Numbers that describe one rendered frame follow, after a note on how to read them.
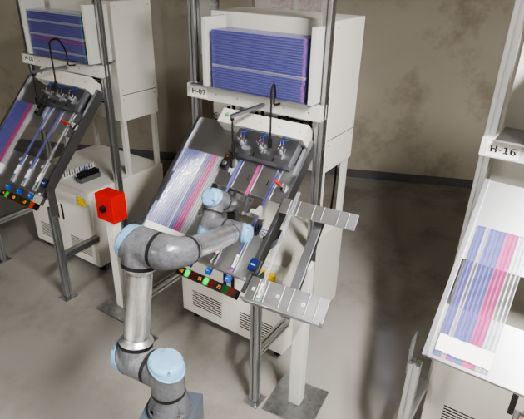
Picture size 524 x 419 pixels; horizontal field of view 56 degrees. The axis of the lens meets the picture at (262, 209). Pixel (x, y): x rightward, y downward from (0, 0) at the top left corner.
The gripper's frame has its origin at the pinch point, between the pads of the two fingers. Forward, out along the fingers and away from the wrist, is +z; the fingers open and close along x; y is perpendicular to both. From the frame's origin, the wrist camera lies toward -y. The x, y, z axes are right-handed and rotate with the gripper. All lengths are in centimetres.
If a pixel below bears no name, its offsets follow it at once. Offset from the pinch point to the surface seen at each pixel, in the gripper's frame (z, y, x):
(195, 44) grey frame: -3, 73, 60
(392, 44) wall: 225, 186, 49
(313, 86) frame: -4, 61, -12
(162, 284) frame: 33, -52, 60
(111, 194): 9, -13, 95
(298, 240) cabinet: 52, -5, -2
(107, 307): 44, -82, 103
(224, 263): -0.1, -23.8, 5.6
